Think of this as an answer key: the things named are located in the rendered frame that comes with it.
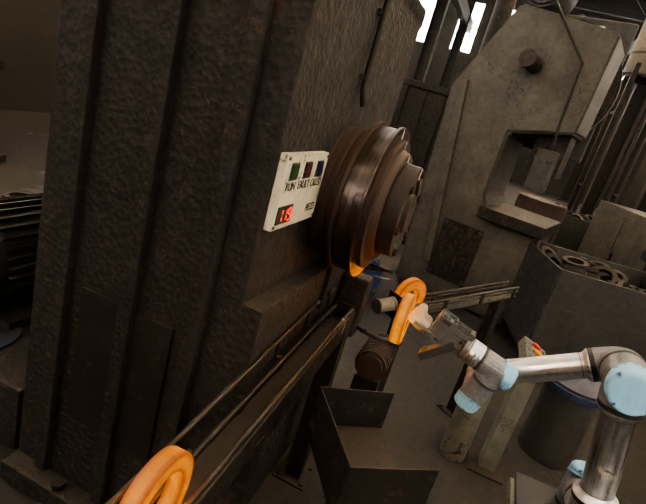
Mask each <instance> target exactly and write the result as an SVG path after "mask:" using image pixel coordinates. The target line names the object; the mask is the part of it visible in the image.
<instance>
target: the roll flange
mask: <svg viewBox="0 0 646 504"><path fill-rule="evenodd" d="M381 125H385V126H388V124H387V123H386V122H384V121H378V122H376V123H375V124H374V125H373V126H372V127H371V128H370V129H369V130H368V129H365V128H361V127H357V126H355V125H351V126H349V127H347V128H346V129H345V130H344V131H343V132H342V133H341V134H340V135H339V136H338V138H337V139H336V141H335V142H334V144H333V145H332V147H331V149H330V151H329V158H328V160H327V164H326V167H325V171H324V175H323V178H322V182H321V186H320V189H319V193H318V196H317V200H316V204H315V207H314V211H313V216H312V217H309V218H307V241H308V244H309V246H310V247H311V248H312V249H315V250H317V251H320V252H322V253H325V254H326V260H327V264H328V266H329V267H330V268H332V269H338V268H339V267H336V266H334V265H333V263H332V261H331V253H330V249H331V238H332V232H333V226H334V222H335V217H336V214H337V210H338V206H339V203H340V200H341V197H342V194H343V191H344V188H345V185H346V182H347V180H348V177H349V175H350V172H351V170H352V168H353V165H354V163H355V161H356V159H357V157H358V155H359V153H360V151H361V149H362V148H363V146H364V144H365V142H366V141H367V139H368V138H369V137H370V135H371V134H372V133H373V132H374V130H375V129H377V128H378V127H379V126H381ZM388 127H389V126H388Z"/></svg>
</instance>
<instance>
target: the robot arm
mask: <svg viewBox="0 0 646 504"><path fill-rule="evenodd" d="M427 311H428V305H426V304H425V303H422V304H420V305H419V306H418V307H417V308H415V309H414V310H413V311H412V310H411V312H410V314H409V317H408V320H409V321H410V322H411V323H412V324H413V326H414V327H415V328H416V329H417V330H418V331H419V332H420V333H422V334H423V335H424V336H426V337H427V338H429V339H430V340H431V341H433V342H434V343H436V344H433V345H430V346H425V347H423V348H421V349H420V351H419V352H418V356H419V359H420V360H425V359H429V358H431V357H435V356H438V355H441V354H445V353H448V352H451V351H455V350H456V349H458V350H457V352H456V356H457V357H459V358H460V359H461V360H462V361H463V362H465V363H466V364H467V365H468V366H467V369H466V375H465V378H464V382H463V385H462V387H461V388H460V389H458V391H457V393H456V394H455V396H454V398H455V401H456V403H457V405H458V406H459V407H460V408H461V409H463V410H464V411H465V412H468V413H475V412H476V411H477V410H478V409H479V408H481V407H482V405H483V403H484V402H485V401H486V400H487V399H488V398H489V397H490V396H491V394H492V393H493V392H494V391H495V390H496V389H497V388H498V387H499V388H500V389H502V390H508V389H509V388H511V387H512V385H513V384H519V383H533V382H547V381H560V380H574V379H589V380H590V381H592V382H601V385H600V388H599V392H598V396H597V399H596V403H597V405H598V406H599V407H600V409H601V410H600V413H599V417H598V421H597V424H596V428H595V431H594V435H593V438H592V442H591V445H590V449H589V453H588V456H587V460H586V461H582V460H574V461H572V462H571V463H570V465H569V466H568V467H567V471H566V473H565V475H564V477H563V479H562V481H561V483H560V485H559V487H558V489H557V491H556V493H555V495H554V496H553V497H552V498H551V499H549V500H548V501H547V502H546V503H544V504H619V502H618V499H617V498H616V496H615V494H616V491H617V488H618V484H619V481H620V478H621V475H622V471H623V468H624V465H625V461H626V458H627V455H628V452H629V448H630V445H631V442H632V439H633V435H634V432H635V429H636V426H637V423H638V422H642V421H644V420H646V362H645V360H644V359H643V358H642V357H641V356H640V355H639V354H638V353H637V352H635V351H633V350H631V349H628V348H624V347H617V346H606V347H593V348H585V349H584V350H583V351H582V352H578V353H568V354H557V355H546V356H536V357H525V358H515V359H504V358H502V357H501V356H499V355H498V354H497V353H495V352H494V351H492V350H491V349H490V348H488V347H487V346H485V345H484V344H483V343H481V342H480V341H478V340H477V339H474V338H475V337H476V335H475V334H476V332H475V331H474V330H472V329H471V328H469V327H468V326H467V325H465V324H464V323H462V322H461V321H459V318H458V317H457V316H455V315H454V314H453V313H451V312H450V311H448V310H447V309H445V308H444V310H442V312H441V313H439V315H438V316H437V317H436V320H435V321H434V323H433V322H432V321H433V318H432V316H430V315H429V314H428V313H427ZM448 312H449V313H450V314H449V313H448ZM453 316H454V317H453ZM460 341H461V342H460Z"/></svg>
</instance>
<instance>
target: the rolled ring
mask: <svg viewBox="0 0 646 504"><path fill-rule="evenodd" d="M193 466H194V459H193V456H192V454H191V453H190V452H188V451H186V450H184V449H182V448H180V447H178V446H176V445H170V446H167V447H165V448H163V449H162V450H161V451H159V452H158V453H157V454H156V455H155V456H153V457H152V458H151V459H150V460H149V462H148V463H147V464H146V465H145V466H144V467H143V468H142V470H141V471H140V472H139V474H138V475H137V476H136V478H135V479H134V480H133V482H132V483H131V485H130V486H129V488H128V489H127V491H126V493H125V494H124V496H123V498H122V500H121V501H120V503H119V504H150V502H151V500H152V499H153V497H154V496H155V494H156V493H157V491H158V490H159V489H160V487H161V486H162V485H163V483H164V482H165V481H166V480H167V481H166V484H165V487H164V489H163V492H162V494H161V496H160V498H159V500H158V502H157V504H181V503H182V501H183V499H184V496H185V494H186V492H187V489H188V486H189V483H190V480H191V477H192V472H193Z"/></svg>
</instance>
